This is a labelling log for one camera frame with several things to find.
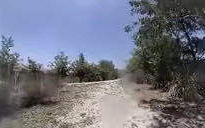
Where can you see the dry brown bushes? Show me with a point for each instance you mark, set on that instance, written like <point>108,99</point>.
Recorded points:
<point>26,91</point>

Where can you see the pale gravel dirt path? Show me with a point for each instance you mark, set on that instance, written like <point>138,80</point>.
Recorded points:
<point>90,106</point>

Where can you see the large green tree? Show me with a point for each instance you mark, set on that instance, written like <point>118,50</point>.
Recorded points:
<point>170,43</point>

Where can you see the row of green trees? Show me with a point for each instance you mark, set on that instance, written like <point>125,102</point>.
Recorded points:
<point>83,70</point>

